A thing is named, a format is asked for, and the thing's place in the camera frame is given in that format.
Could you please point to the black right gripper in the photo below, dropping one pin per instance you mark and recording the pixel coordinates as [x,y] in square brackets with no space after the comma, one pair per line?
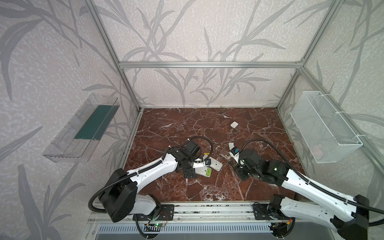
[241,173]

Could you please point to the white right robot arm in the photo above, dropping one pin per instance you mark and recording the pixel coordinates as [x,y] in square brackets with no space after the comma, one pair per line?
[328,208]

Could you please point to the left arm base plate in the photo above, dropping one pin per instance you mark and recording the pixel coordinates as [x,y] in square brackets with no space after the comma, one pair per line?
[160,213]

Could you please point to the white air conditioner remote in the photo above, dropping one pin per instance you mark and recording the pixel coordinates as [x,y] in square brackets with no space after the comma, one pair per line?
[201,171]

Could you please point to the aluminium front rail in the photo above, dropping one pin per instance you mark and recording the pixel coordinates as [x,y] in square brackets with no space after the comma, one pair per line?
[215,212]

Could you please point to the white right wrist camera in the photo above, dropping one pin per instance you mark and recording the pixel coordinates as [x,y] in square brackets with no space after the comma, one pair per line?
[235,154]

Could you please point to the pink object in basket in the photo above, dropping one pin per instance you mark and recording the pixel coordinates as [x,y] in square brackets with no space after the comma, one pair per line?
[317,151]

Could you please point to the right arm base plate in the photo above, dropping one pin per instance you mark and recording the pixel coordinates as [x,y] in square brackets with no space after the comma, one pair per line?
[266,213]

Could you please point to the white remote control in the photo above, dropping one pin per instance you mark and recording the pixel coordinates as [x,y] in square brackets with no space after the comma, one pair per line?
[214,164]

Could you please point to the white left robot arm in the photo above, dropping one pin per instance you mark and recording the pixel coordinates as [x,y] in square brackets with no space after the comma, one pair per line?
[121,197]

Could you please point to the black yellow screwdriver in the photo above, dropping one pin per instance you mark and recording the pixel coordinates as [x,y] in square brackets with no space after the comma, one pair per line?
[231,163]

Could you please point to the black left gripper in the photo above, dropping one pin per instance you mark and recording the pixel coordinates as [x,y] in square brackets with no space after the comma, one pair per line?
[188,172]

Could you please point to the clear plastic wall bin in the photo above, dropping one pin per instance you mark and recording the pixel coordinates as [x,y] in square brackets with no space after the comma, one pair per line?
[79,138]

